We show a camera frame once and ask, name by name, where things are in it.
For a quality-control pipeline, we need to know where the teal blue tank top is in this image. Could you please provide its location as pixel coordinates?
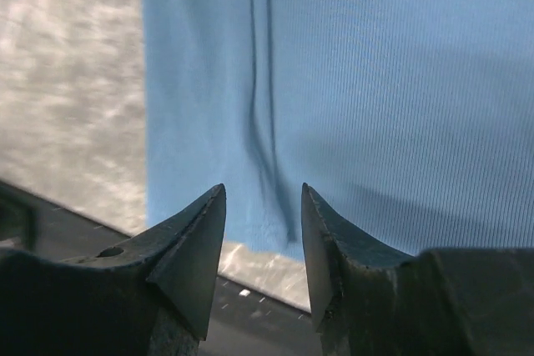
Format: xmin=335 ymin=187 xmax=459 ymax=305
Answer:
xmin=142 ymin=0 xmax=533 ymax=258

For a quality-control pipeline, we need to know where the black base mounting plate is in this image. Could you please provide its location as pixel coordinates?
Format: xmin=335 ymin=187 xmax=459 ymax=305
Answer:
xmin=0 ymin=178 xmax=322 ymax=356

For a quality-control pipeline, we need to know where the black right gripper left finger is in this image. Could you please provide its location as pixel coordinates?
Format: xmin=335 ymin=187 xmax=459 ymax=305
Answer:
xmin=1 ymin=184 xmax=226 ymax=355

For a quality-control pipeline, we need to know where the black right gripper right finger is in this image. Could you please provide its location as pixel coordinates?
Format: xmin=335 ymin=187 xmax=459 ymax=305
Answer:
xmin=301 ymin=185 xmax=533 ymax=355

